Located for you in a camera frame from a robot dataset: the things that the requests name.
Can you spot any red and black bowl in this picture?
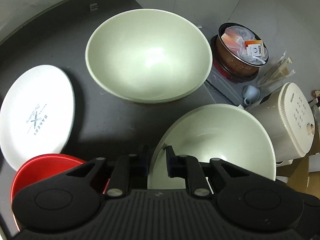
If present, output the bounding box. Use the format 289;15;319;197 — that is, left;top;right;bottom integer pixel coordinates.
10;154;99;233

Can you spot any small white plate cross logo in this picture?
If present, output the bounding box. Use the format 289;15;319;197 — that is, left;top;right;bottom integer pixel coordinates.
1;65;75;171

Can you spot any cream bowl patterned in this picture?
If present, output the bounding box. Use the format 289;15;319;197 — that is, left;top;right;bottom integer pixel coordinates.
85;9;213;103

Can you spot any small blue cup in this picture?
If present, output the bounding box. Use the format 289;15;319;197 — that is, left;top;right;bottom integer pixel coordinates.
242;85;260;106

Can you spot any cream electric kettle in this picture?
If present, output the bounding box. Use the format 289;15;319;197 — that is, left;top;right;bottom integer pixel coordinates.
246;82;315;162

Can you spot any brown pot with trash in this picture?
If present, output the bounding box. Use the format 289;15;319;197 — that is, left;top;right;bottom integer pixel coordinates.
210;22;269;83

